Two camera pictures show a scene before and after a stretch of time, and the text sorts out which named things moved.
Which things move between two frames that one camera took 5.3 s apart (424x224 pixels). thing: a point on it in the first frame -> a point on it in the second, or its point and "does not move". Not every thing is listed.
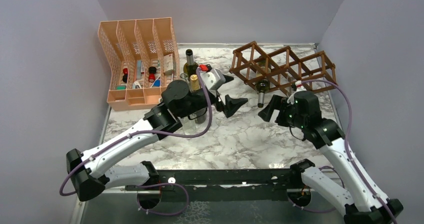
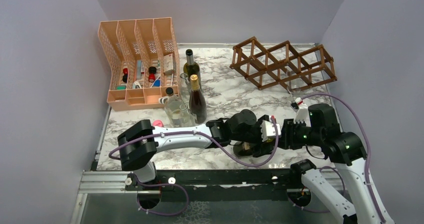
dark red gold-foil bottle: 195,86 does not move
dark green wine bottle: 190,67 does not move
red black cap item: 152,72 does not move
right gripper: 277,102 -> 287,139
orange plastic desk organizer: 142,57 does not move
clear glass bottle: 185,76 does not move
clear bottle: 189,125 does not move
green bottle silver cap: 261,87 -> 257,149
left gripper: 232,105 -> 263,120
